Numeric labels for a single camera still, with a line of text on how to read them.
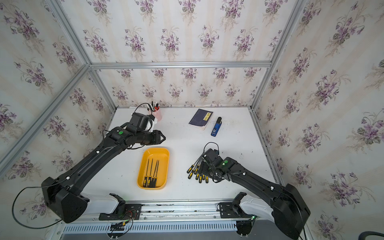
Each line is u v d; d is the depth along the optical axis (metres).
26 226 0.39
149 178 0.84
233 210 0.66
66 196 0.37
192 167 0.88
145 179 0.84
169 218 0.72
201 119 1.12
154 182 0.82
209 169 0.69
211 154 0.64
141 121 0.58
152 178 0.84
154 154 0.93
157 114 1.04
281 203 0.40
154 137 0.67
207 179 0.84
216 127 1.10
